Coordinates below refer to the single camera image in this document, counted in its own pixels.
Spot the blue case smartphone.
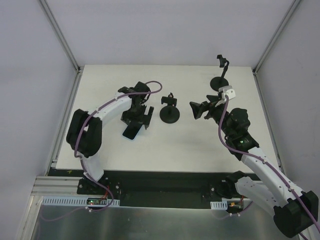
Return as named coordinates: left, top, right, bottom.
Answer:
left=122, top=125, right=141, bottom=141

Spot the right aluminium frame post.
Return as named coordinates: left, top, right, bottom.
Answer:
left=252, top=0, right=303, bottom=76

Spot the white cable duct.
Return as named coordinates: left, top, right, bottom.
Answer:
left=210, top=200, right=228, bottom=211
left=42, top=196, right=120, bottom=208

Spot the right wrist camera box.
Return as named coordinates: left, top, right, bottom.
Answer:
left=218, top=85, right=236, bottom=102

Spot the black phone stand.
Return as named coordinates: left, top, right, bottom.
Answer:
left=159, top=92, right=180, bottom=124
left=210, top=54, right=230, bottom=92

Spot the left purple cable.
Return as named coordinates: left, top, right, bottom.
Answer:
left=39, top=80, right=163, bottom=222

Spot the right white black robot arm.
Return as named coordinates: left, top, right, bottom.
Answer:
left=189, top=95, right=320, bottom=238

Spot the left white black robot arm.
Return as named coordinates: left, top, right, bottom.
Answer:
left=66, top=81, right=154, bottom=195

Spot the aluminium frame post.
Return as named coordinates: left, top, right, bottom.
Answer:
left=37, top=0, right=81, bottom=73
left=252, top=0, right=303, bottom=76

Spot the left white cable duct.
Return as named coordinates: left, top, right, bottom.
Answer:
left=42, top=196, right=120, bottom=208

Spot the right white cable duct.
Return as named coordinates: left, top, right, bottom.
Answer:
left=210, top=200, right=228, bottom=211

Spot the left aluminium frame post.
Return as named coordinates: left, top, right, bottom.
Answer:
left=37, top=0, right=81, bottom=73

